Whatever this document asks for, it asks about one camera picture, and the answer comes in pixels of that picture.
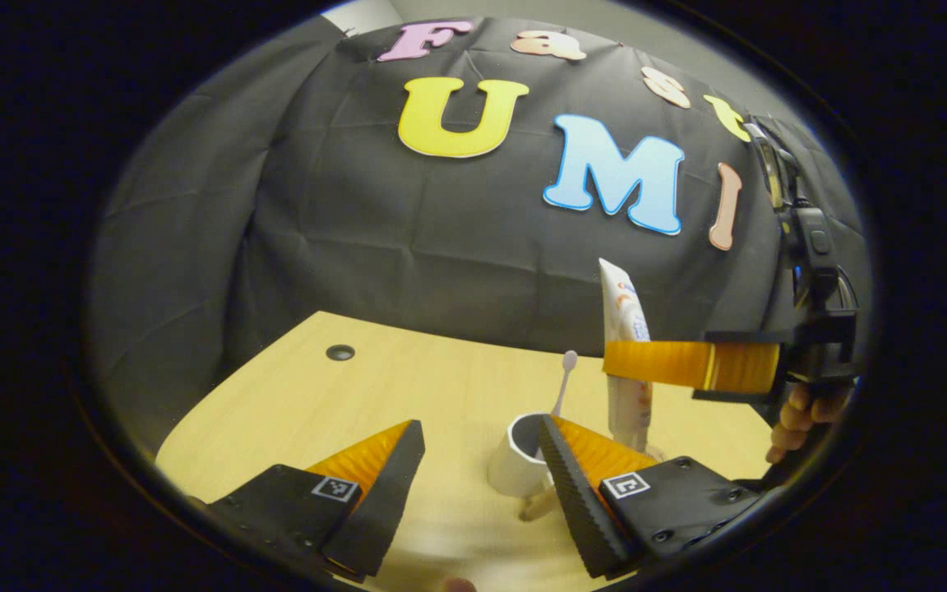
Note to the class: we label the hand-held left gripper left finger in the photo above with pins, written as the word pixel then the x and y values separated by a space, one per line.
pixel 387 501

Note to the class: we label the pale pink toothbrush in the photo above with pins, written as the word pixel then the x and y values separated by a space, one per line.
pixel 562 386

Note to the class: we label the light wooden desktop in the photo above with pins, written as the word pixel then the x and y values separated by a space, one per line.
pixel 399 386

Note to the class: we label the white toothpaste tube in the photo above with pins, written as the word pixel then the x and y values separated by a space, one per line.
pixel 623 308

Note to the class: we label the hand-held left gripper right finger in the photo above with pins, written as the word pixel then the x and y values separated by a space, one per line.
pixel 576 501

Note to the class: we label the black backdrop cloth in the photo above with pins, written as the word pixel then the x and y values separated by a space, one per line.
pixel 441 247

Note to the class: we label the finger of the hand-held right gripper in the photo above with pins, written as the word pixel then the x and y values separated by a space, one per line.
pixel 662 364

